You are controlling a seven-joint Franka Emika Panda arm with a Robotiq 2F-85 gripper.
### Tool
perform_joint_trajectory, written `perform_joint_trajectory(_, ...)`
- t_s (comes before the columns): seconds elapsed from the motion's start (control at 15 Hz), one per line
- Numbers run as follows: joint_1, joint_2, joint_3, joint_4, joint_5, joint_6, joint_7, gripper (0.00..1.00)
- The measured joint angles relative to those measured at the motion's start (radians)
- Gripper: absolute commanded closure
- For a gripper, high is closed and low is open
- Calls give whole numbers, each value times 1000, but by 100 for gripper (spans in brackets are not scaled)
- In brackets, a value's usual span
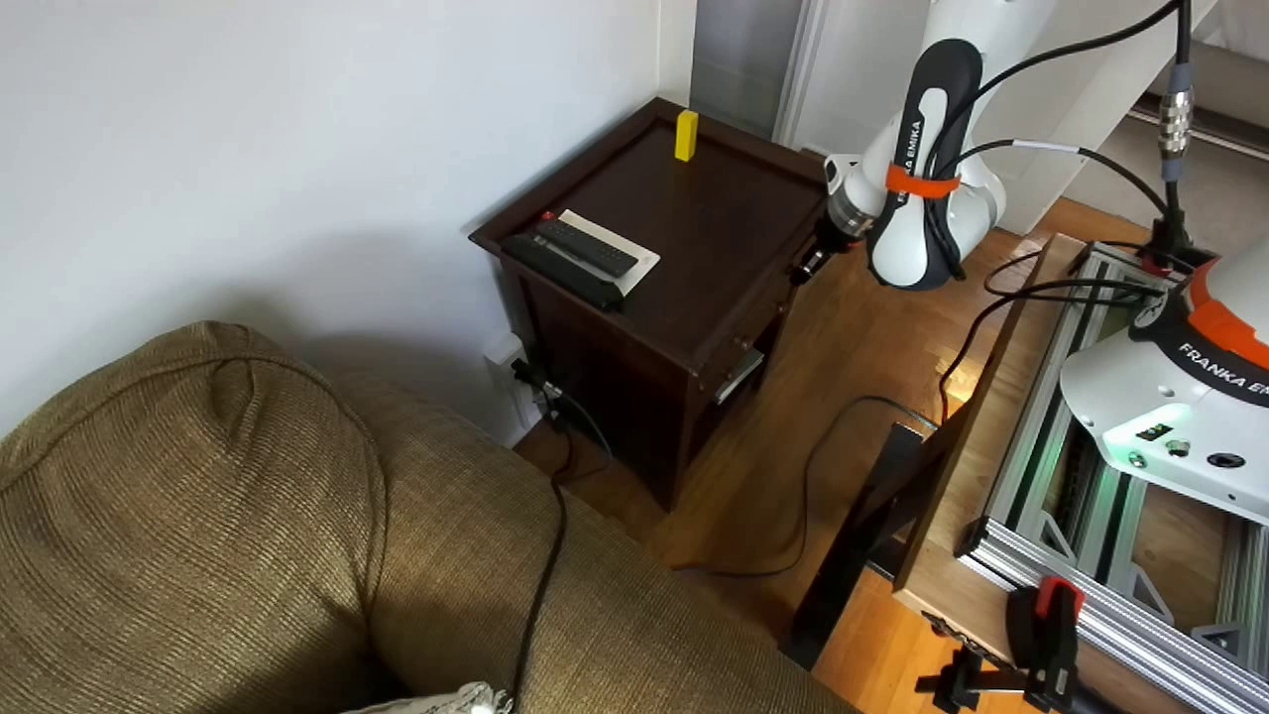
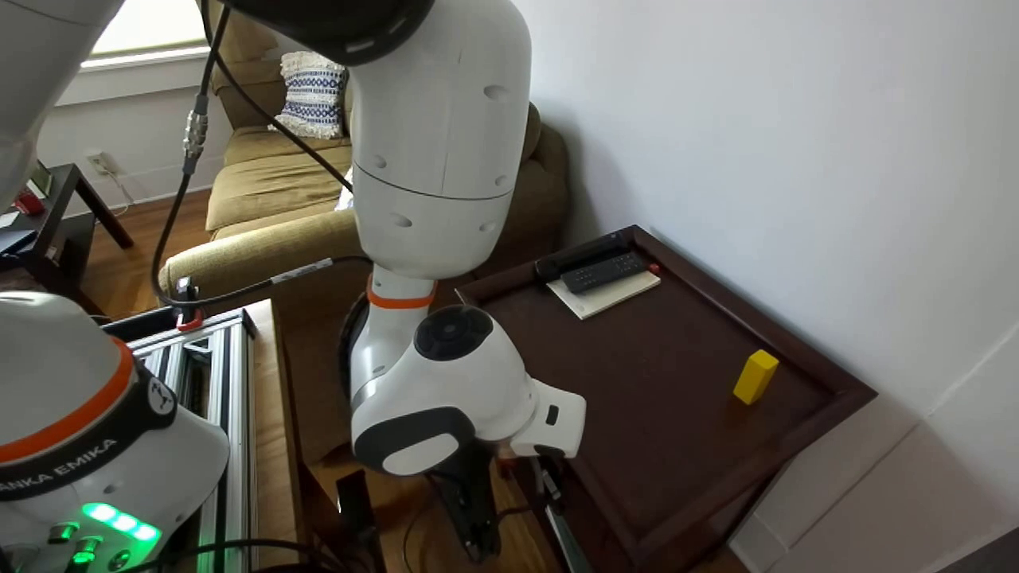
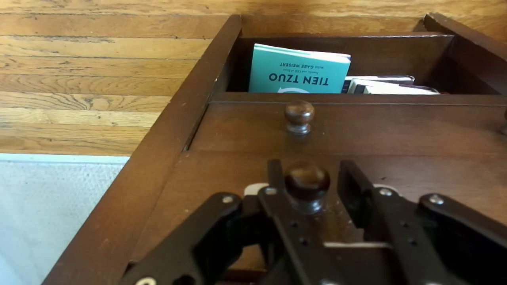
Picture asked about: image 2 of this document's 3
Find white notepad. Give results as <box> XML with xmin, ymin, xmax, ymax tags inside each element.
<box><xmin>546</xmin><ymin>266</ymin><xmax>662</xmax><ymax>322</ymax></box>

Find black remote with buttons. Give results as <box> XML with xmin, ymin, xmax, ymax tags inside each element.
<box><xmin>560</xmin><ymin>251</ymin><xmax>650</xmax><ymax>294</ymax></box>

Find large black remote control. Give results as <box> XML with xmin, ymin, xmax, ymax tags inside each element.
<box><xmin>534</xmin><ymin>232</ymin><xmax>631</xmax><ymax>283</ymax></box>

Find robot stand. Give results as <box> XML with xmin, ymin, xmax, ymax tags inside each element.
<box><xmin>102</xmin><ymin>306</ymin><xmax>260</xmax><ymax>573</ymax></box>

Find yellow wooden block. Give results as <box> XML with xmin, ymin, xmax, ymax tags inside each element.
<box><xmin>732</xmin><ymin>349</ymin><xmax>780</xmax><ymax>406</ymax></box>

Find red clamp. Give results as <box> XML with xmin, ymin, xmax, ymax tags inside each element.
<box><xmin>174</xmin><ymin>275</ymin><xmax>207</xmax><ymax>333</ymax></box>

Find olive green sofa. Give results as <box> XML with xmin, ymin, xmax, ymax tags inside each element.
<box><xmin>158</xmin><ymin>0</ymin><xmax>571</xmax><ymax>321</ymax></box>

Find blue white patterned pillow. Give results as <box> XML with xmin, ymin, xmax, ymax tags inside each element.
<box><xmin>274</xmin><ymin>51</ymin><xmax>349</xmax><ymax>141</ymax></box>

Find black side table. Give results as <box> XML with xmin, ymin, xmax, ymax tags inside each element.
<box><xmin>0</xmin><ymin>162</ymin><xmax>136</xmax><ymax>316</ymax></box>

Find window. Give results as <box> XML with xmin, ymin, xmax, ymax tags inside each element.
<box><xmin>80</xmin><ymin>0</ymin><xmax>213</xmax><ymax>71</ymax></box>

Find black cable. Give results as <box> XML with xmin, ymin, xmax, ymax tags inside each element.
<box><xmin>156</xmin><ymin>538</ymin><xmax>355</xmax><ymax>573</ymax></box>

